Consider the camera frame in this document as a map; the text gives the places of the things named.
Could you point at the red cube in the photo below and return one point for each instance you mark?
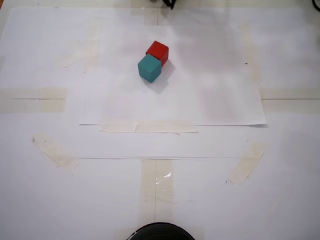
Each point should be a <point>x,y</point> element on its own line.
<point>157,50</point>

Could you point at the teal blue cube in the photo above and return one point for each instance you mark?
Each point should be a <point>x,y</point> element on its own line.
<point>148,67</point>

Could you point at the white paper sheet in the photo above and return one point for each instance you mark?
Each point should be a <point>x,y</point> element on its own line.
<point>200,100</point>
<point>50,50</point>

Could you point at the black round dome object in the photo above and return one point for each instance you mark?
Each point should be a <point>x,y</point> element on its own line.
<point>162,232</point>

